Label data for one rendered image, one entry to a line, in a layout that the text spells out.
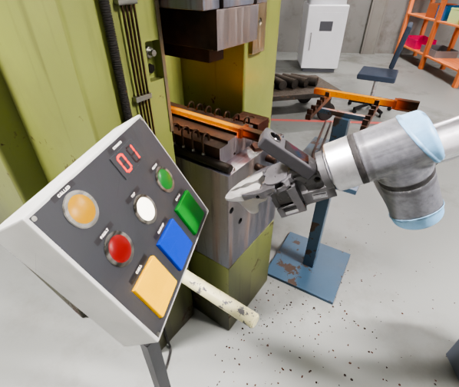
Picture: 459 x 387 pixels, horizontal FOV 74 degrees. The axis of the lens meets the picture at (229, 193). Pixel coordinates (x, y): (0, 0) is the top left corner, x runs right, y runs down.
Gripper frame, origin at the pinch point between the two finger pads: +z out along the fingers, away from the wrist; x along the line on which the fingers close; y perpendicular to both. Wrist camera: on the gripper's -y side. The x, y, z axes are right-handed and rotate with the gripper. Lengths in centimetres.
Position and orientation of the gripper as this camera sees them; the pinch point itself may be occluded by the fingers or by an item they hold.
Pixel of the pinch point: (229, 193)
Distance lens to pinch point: 62.7
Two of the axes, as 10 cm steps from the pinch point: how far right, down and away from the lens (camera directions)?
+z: -8.5, 3.0, 4.3
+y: 4.9, 7.5, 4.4
